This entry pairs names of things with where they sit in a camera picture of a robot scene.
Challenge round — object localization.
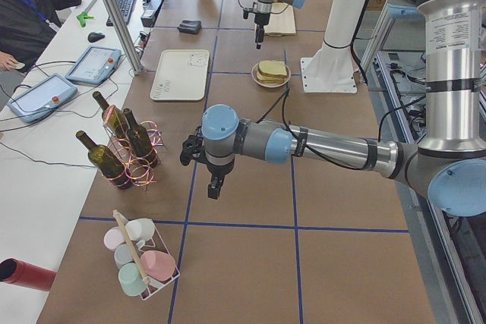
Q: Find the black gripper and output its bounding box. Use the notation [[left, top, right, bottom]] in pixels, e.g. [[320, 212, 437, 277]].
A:
[[254, 12, 270, 49], [205, 151, 235, 199]]

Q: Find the bread slice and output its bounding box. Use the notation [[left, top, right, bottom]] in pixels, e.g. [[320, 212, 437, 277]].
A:
[[257, 60, 287, 77], [256, 72, 286, 85]]

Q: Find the cream bear tray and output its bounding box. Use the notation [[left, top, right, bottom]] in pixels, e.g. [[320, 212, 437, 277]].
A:
[[150, 49, 210, 102]]

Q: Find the wooden cutting board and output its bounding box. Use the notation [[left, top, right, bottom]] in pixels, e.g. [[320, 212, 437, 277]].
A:
[[264, 2, 296, 36]]

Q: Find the white round plate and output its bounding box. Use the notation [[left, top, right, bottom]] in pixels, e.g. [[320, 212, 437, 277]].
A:
[[251, 60, 291, 88]]

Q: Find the folded grey cloth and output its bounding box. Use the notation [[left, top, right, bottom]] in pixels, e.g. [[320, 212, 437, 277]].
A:
[[177, 20, 202, 35]]

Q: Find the green wine bottle middle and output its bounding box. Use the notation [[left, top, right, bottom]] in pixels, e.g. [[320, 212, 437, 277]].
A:
[[122, 108, 159, 168]]

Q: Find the green wine bottle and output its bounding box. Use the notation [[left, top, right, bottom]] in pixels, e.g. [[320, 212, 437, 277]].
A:
[[75, 131, 132, 190], [122, 108, 159, 168], [92, 91, 128, 145]]

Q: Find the white cup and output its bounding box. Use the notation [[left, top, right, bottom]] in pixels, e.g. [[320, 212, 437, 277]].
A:
[[125, 218, 155, 241]]

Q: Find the salmon pink cup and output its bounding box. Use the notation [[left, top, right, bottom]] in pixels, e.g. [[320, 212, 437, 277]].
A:
[[140, 250, 176, 282]]

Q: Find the green wine bottle front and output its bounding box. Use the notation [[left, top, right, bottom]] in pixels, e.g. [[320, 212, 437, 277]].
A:
[[75, 131, 132, 190]]

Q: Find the green wine bottle back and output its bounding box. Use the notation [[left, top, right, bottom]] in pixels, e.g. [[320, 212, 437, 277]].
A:
[[92, 91, 128, 145]]

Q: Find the light pink cup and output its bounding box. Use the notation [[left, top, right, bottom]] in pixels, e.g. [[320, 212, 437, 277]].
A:
[[103, 227, 125, 251]]

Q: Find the grey cup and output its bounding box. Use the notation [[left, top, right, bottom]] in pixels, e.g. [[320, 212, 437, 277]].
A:
[[114, 244, 134, 269]]

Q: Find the mint green cup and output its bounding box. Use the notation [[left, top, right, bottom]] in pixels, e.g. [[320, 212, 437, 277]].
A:
[[118, 263, 147, 297]]

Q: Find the black keyboard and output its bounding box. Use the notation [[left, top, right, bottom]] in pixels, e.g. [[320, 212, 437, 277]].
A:
[[117, 0, 137, 24]]

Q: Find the teach pendant far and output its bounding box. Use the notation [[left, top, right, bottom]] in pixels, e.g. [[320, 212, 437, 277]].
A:
[[65, 46, 122, 86]]

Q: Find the teach pendant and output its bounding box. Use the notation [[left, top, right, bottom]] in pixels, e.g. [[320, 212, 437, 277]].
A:
[[7, 74, 77, 124], [65, 46, 122, 86]]

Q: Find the black computer mouse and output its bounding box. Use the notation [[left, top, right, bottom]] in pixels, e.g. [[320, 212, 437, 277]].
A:
[[87, 32, 106, 43]]

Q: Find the green clamp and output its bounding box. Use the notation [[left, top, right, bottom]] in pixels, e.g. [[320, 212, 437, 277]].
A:
[[76, 11, 94, 28]]

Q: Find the teach pendant near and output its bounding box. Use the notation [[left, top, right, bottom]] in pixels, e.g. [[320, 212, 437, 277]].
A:
[[7, 74, 77, 124]]

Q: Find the red cylinder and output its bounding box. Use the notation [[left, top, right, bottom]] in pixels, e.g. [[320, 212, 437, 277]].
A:
[[1, 258, 56, 291]]

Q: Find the seated person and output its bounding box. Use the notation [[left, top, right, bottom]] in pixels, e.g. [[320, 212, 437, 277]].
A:
[[1, 0, 82, 72]]

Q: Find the black camera cable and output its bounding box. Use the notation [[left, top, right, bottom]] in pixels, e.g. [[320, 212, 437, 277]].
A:
[[257, 88, 375, 171]]

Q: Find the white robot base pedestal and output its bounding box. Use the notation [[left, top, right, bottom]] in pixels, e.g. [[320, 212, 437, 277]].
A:
[[301, 0, 367, 93]]

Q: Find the copper wire bottle rack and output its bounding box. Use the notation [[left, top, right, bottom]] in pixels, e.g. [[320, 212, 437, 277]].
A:
[[103, 105, 163, 189]]

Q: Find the wooden rack handle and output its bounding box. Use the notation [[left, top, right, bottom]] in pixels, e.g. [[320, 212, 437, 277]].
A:
[[112, 209, 150, 285]]

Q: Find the aluminium frame post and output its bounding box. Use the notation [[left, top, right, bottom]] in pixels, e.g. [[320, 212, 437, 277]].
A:
[[103, 0, 143, 75]]

